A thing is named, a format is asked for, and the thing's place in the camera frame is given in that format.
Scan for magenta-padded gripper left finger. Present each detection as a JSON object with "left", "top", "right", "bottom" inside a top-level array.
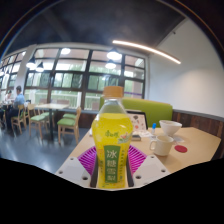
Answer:
[{"left": 54, "top": 145, "right": 98, "bottom": 190}]

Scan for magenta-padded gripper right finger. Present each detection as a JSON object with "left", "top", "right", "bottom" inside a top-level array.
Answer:
[{"left": 127, "top": 144, "right": 171, "bottom": 188}]

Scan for yellow drink bottle green label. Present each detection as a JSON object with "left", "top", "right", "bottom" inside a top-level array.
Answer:
[{"left": 91, "top": 85, "right": 135, "bottom": 191}]

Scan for white mug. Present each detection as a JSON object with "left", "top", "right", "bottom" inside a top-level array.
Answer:
[{"left": 148, "top": 134, "right": 175, "bottom": 157}]

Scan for white paper sheets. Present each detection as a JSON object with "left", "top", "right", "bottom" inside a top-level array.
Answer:
[{"left": 130, "top": 129, "right": 154, "bottom": 142}]

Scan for flat round red coaster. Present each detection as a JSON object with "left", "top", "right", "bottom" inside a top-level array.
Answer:
[{"left": 174, "top": 144, "right": 189, "bottom": 154}]

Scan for wooden chairs with green seats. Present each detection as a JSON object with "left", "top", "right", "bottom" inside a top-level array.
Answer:
[{"left": 9, "top": 103, "right": 83, "bottom": 145}]

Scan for white bowl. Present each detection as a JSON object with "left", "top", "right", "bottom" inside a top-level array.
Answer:
[{"left": 158, "top": 119, "right": 183, "bottom": 137}]

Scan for framed picture stand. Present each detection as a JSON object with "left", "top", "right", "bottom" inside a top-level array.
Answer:
[{"left": 126, "top": 109, "right": 149, "bottom": 133}]

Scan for green upholstered bench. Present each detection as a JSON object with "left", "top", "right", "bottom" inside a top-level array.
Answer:
[{"left": 98, "top": 95, "right": 174, "bottom": 129}]

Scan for wooden dining table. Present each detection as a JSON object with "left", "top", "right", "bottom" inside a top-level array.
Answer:
[{"left": 33, "top": 102, "right": 71, "bottom": 142}]

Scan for person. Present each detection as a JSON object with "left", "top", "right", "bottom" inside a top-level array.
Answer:
[
  {"left": 3, "top": 89, "right": 14, "bottom": 104},
  {"left": 7, "top": 85, "right": 27, "bottom": 129}
]

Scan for hanging pendant lamps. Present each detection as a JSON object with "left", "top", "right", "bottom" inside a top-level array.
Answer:
[{"left": 0, "top": 47, "right": 123, "bottom": 78}]

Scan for long linear ceiling light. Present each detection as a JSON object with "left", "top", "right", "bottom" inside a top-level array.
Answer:
[{"left": 111, "top": 39, "right": 182, "bottom": 66}]

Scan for large dark-framed window wall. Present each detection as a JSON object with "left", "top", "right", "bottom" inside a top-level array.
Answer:
[{"left": 0, "top": 47, "right": 148, "bottom": 112}]

